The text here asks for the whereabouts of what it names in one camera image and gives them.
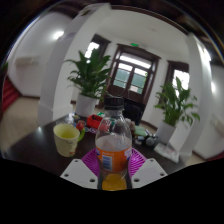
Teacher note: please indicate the potted plant in white pot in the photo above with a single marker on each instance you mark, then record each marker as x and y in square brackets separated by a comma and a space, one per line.
[90, 76]
[175, 106]

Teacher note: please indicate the wooden tray with small jars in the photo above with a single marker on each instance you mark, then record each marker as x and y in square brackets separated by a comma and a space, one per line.
[132, 126]

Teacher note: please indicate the glowing wall lamp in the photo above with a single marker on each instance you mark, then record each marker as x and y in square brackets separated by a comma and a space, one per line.
[213, 86]
[58, 34]

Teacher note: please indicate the dark wooden double door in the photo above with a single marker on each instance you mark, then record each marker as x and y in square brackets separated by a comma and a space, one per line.
[133, 73]

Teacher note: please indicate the white wall-mounted unit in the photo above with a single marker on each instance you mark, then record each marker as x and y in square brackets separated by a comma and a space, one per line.
[27, 61]
[219, 120]

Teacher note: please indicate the black chair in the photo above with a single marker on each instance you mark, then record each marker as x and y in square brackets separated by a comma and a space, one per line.
[135, 111]

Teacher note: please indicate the clear bottle with orange label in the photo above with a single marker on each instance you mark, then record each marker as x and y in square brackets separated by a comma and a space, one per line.
[113, 153]

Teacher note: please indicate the dark-framed window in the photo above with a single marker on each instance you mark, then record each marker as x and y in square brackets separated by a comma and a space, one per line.
[91, 48]
[180, 76]

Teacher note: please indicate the black and grey headphones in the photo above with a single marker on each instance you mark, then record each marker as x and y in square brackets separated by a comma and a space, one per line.
[149, 140]

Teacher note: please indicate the red box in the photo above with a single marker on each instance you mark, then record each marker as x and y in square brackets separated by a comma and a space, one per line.
[94, 121]

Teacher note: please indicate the green exit sign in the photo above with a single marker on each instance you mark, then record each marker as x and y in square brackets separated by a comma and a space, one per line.
[134, 44]

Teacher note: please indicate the pale yellow cup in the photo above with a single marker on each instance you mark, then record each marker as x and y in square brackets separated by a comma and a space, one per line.
[66, 141]

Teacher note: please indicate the green book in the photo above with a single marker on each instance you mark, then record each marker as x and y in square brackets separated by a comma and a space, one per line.
[140, 131]

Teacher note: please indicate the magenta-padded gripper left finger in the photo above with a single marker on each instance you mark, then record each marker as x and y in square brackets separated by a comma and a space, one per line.
[78, 171]

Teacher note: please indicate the red carpeted staircase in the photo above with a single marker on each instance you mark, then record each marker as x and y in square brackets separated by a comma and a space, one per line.
[9, 95]

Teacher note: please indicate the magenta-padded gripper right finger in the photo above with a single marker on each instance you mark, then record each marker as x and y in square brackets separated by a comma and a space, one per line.
[150, 171]

